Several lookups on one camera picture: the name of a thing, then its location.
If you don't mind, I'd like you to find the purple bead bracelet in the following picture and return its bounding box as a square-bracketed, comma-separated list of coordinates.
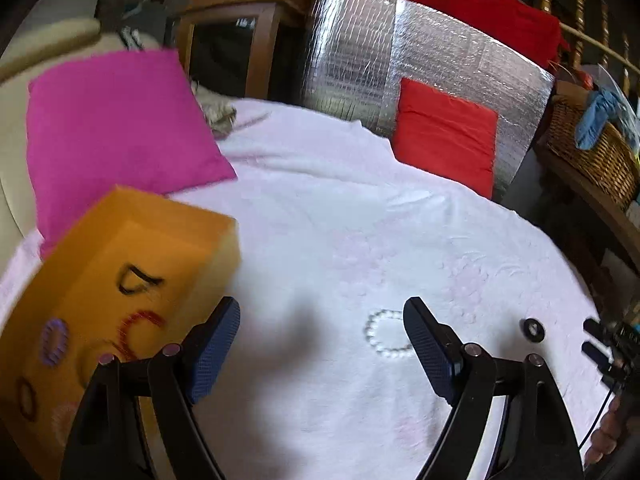
[39, 317, 71, 366]

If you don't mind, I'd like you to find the red cloth on railing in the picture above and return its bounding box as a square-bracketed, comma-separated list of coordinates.
[408, 0, 568, 68]

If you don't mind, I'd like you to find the right hand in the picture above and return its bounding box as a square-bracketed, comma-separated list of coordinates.
[585, 396, 630, 466]

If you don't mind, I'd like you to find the blue cloth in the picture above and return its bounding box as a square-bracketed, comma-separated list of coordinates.
[575, 88, 620, 151]

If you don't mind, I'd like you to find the red bead bracelet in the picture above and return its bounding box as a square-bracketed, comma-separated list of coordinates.
[115, 309, 166, 361]

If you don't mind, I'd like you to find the wicker basket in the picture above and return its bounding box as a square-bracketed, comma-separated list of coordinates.
[539, 96, 639, 210]

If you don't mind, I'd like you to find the silver foil insulation panel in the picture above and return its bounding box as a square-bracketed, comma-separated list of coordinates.
[298, 0, 553, 202]

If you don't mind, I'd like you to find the black cable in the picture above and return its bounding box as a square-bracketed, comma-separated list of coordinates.
[577, 383, 618, 453]

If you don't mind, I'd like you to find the black hair tie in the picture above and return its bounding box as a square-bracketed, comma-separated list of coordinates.
[117, 262, 166, 296]

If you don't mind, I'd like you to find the black ring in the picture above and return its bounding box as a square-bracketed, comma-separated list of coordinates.
[520, 316, 547, 345]

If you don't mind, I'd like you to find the wooden shelf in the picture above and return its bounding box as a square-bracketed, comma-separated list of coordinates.
[534, 146, 639, 274]

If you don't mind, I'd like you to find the dark red hair tie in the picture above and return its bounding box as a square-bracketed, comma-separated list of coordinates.
[15, 376, 40, 424]

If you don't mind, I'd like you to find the orange rectangular box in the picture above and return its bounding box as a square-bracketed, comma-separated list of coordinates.
[1, 188, 241, 479]

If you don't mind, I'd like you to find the magenta pillow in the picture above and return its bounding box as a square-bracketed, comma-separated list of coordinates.
[26, 49, 236, 255]

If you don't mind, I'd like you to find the white bead bracelet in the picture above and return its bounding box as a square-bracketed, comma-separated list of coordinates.
[362, 308, 417, 360]

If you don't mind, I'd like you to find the wooden cabinet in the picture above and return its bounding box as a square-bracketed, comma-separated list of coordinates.
[175, 0, 310, 103]

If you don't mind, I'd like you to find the floral patterned pillow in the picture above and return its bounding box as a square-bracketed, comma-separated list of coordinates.
[191, 81, 236, 140]

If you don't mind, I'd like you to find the red pillow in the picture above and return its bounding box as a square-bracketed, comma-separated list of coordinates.
[390, 78, 498, 198]

